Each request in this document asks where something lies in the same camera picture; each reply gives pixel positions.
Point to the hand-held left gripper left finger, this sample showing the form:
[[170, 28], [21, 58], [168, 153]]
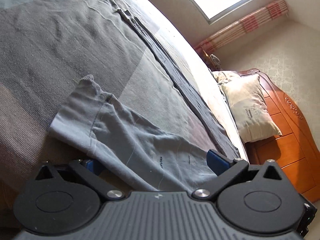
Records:
[[92, 167]]

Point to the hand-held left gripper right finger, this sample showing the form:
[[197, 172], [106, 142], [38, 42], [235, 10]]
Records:
[[217, 161]]

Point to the grey printed pants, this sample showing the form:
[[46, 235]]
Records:
[[137, 142]]

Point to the beige printed pillow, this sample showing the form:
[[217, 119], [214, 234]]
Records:
[[250, 110]]

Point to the wooden headboard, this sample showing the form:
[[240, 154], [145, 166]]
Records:
[[287, 142]]

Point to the crumpled beige pillow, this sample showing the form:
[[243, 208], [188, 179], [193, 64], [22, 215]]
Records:
[[225, 76]]

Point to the grey bundled cloth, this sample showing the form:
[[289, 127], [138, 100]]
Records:
[[215, 61]]

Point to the wooden bedside shelf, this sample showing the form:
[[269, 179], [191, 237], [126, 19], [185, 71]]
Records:
[[206, 57]]

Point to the bed with patchwork floral sheet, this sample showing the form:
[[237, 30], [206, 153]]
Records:
[[50, 42]]

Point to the pink striped curtain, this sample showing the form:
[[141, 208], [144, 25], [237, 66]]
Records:
[[245, 25]]

